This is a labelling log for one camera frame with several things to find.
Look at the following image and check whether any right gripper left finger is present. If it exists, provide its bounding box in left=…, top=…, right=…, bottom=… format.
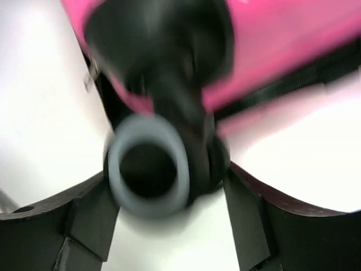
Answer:
left=1, top=173, right=118, bottom=271

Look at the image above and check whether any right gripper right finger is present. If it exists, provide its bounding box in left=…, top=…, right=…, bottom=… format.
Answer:
left=224, top=164, right=360, bottom=270

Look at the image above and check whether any pink hard-shell suitcase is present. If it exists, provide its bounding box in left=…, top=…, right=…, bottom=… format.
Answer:
left=62, top=1, right=360, bottom=218

